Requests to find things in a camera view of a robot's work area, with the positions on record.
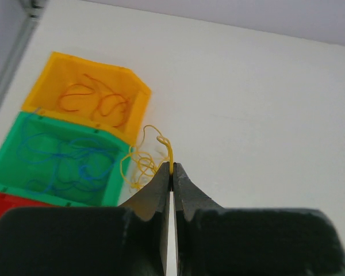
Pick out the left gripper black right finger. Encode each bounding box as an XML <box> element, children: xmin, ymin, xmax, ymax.
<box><xmin>172</xmin><ymin>163</ymin><xmax>345</xmax><ymax>275</ymax></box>

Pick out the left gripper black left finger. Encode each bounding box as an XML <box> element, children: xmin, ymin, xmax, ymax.
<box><xmin>0</xmin><ymin>163</ymin><xmax>170</xmax><ymax>275</ymax></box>

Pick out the yellow thin cable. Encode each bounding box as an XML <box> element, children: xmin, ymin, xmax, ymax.
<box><xmin>120</xmin><ymin>124</ymin><xmax>175</xmax><ymax>190</ymax></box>

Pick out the blue thin cable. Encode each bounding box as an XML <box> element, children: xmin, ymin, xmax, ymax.
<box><xmin>16</xmin><ymin>132</ymin><xmax>119</xmax><ymax>197</ymax></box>

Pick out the upper green plastic bin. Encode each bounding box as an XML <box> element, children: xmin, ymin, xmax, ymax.
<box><xmin>0</xmin><ymin>112</ymin><xmax>128</xmax><ymax>207</ymax></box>

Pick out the red plastic bin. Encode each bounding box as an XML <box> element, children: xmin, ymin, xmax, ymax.
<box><xmin>0</xmin><ymin>193</ymin><xmax>53</xmax><ymax>218</ymax></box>

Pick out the orange plastic bin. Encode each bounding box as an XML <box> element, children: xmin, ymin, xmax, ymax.
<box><xmin>21</xmin><ymin>52</ymin><xmax>151</xmax><ymax>145</ymax></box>

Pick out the left aluminium frame post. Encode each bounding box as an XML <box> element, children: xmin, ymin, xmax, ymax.
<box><xmin>0</xmin><ymin>1</ymin><xmax>47</xmax><ymax>107</ymax></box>

